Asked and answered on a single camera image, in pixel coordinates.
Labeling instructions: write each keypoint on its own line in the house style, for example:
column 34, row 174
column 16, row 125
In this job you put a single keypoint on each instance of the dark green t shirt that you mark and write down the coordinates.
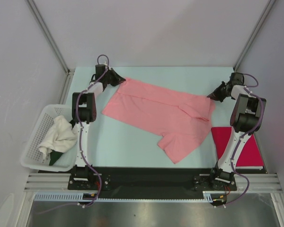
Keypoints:
column 55, row 155

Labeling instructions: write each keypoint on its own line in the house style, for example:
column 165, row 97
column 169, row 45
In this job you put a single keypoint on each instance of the white plastic basket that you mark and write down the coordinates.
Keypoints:
column 32, row 158

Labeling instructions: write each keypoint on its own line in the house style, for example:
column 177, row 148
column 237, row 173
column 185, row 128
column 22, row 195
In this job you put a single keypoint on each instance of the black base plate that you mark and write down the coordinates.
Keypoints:
column 146, row 183

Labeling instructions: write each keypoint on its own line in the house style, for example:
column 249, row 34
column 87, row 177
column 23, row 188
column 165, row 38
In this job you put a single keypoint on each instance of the pink t shirt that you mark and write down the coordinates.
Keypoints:
column 183, row 120

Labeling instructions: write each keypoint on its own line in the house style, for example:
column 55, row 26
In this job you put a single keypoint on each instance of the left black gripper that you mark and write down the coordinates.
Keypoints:
column 118, row 79

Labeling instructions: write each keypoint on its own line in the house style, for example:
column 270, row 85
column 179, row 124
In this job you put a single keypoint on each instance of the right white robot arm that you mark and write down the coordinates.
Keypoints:
column 246, row 119

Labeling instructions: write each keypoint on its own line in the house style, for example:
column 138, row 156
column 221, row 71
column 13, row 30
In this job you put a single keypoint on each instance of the white slotted cable duct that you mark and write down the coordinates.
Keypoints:
column 86, row 197

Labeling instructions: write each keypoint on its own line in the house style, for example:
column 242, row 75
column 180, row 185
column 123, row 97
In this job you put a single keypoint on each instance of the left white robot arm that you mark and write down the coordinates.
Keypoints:
column 84, row 111

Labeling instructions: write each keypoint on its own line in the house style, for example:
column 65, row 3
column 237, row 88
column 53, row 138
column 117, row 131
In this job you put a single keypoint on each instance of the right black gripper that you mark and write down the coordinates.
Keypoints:
column 216, row 95

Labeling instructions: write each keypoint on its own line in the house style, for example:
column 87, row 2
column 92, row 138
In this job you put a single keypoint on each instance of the white crumpled t shirt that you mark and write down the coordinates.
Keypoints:
column 61, row 137

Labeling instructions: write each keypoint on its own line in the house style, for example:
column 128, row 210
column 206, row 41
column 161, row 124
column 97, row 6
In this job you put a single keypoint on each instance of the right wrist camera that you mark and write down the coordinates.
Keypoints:
column 236, row 79

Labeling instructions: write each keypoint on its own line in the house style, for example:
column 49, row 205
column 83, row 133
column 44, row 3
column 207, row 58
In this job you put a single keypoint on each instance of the folded red t shirt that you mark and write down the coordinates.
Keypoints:
column 250, row 157

